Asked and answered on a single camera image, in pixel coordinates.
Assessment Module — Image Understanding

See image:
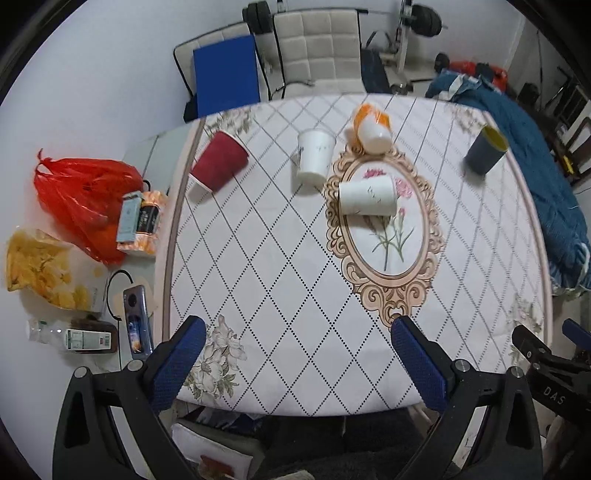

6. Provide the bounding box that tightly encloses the orange and white paper cup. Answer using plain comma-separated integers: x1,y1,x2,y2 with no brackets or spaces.
353,103,393,155

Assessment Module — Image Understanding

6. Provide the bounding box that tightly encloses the grey yellow-lined paper cup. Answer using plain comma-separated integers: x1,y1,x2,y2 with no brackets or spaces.
465,125,509,176

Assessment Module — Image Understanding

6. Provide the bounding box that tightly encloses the lying white paper cup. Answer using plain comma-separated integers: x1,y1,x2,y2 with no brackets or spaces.
339,175,397,217

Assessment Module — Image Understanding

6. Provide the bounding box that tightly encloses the red paper cup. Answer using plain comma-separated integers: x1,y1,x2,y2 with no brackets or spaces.
190,131,249,193

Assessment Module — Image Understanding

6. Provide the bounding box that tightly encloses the upright white paper cup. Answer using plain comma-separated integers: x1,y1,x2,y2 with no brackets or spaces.
297,129,335,190

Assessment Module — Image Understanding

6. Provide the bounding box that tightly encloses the clear bottle with label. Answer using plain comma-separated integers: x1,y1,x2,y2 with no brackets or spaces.
27,317,118,354

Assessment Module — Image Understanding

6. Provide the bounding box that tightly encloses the smartphone with colourful screen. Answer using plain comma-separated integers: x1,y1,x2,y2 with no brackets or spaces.
122,285,153,361

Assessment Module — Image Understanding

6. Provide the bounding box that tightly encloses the blue knitted blanket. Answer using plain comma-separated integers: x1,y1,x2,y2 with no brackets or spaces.
426,70,590,294

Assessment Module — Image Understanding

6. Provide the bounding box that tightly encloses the bag of yellow chips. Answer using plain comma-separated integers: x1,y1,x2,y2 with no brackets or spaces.
5,228,109,313

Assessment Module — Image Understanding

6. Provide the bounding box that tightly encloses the small teal box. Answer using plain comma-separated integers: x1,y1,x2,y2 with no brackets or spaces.
116,191,142,243

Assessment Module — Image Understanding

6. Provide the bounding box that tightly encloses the red plastic bag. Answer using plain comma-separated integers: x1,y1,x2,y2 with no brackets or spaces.
33,151,143,265

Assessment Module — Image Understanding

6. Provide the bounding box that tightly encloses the orange snack package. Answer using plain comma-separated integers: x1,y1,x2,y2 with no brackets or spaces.
116,191,167,257

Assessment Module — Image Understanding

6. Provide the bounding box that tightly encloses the floral diamond-pattern tablecloth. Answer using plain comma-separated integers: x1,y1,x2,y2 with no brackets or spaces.
156,95,553,416

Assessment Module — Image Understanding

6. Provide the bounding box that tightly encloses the beige quilted chair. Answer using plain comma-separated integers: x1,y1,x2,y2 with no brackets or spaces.
273,8,366,99

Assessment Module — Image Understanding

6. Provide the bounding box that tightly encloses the black cable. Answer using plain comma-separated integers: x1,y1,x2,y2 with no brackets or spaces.
104,269,136,324

